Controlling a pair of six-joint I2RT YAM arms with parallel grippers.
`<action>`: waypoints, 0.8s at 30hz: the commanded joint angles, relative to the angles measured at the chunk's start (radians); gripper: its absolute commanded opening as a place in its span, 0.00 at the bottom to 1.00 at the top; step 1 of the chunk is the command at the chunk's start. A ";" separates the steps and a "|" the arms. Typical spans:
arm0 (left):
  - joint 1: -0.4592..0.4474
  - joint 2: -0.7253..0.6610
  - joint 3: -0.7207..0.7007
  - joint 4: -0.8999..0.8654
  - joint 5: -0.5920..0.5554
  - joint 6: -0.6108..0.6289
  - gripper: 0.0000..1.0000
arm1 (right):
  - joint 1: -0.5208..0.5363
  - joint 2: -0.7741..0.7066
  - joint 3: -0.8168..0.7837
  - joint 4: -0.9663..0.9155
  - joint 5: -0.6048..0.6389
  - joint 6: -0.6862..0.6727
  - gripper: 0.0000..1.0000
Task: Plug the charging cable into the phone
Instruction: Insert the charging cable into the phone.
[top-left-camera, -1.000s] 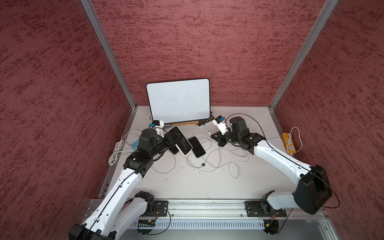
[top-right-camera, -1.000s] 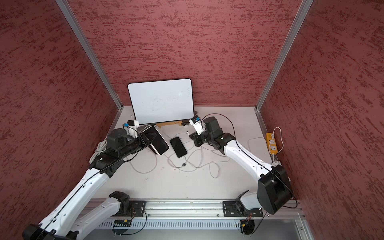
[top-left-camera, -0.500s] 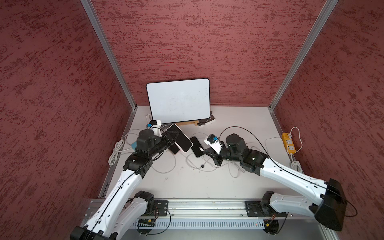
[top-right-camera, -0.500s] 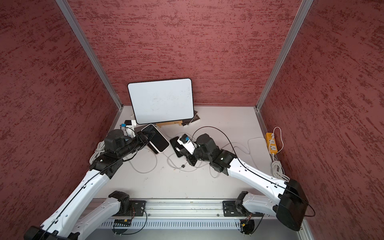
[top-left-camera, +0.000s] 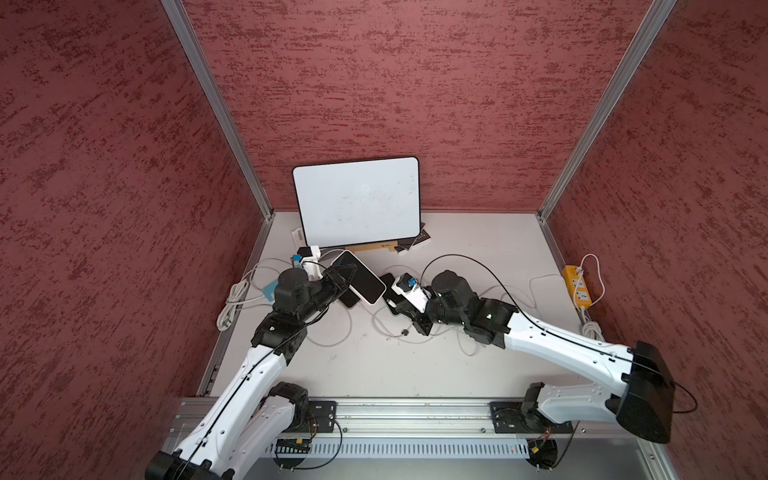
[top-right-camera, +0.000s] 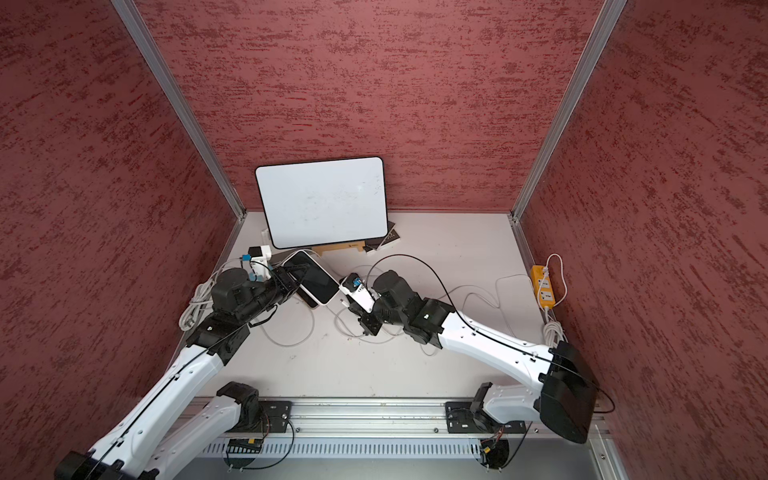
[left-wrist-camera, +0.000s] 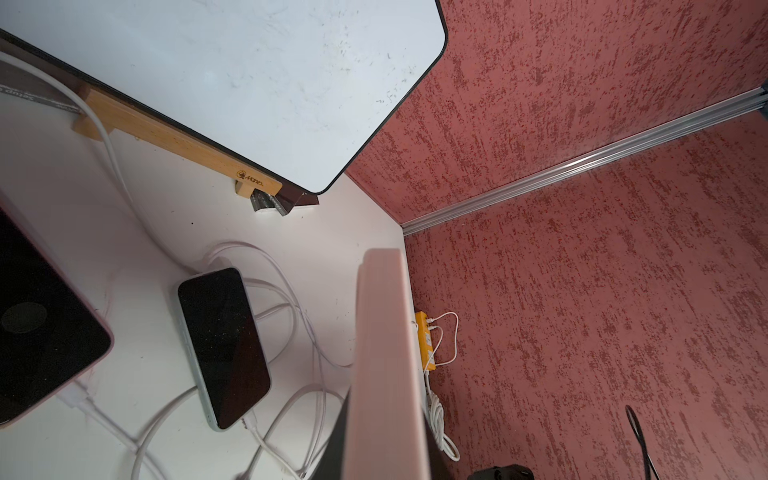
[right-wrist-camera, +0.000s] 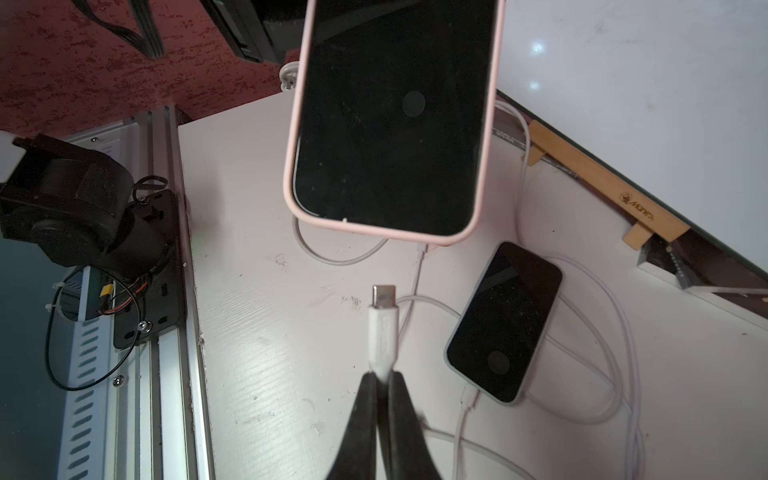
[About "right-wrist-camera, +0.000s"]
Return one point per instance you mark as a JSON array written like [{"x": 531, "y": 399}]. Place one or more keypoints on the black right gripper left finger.
[{"x": 356, "y": 457}]

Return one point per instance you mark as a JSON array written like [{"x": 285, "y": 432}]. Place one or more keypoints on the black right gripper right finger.
[{"x": 407, "y": 455}]

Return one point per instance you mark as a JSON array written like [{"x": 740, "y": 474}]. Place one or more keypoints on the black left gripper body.
[{"x": 259, "y": 31}]

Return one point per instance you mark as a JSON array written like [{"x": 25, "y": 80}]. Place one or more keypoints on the phone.
[
  {"x": 499, "y": 332},
  {"x": 392, "y": 117}
]

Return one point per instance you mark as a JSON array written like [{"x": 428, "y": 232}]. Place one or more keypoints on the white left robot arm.
[{"x": 67, "y": 65}]

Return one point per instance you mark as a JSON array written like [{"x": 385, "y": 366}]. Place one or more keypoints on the wooden whiteboard stand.
[{"x": 650, "y": 217}]

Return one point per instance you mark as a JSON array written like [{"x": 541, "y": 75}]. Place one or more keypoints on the dark lower book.
[{"x": 702, "y": 269}]

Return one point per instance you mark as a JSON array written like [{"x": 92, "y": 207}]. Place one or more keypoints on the aluminium front rail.
[{"x": 135, "y": 406}]

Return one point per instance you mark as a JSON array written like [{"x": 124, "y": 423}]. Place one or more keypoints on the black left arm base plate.
[{"x": 151, "y": 265}]

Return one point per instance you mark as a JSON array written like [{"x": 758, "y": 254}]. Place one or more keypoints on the white whiteboard black frame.
[{"x": 670, "y": 94}]

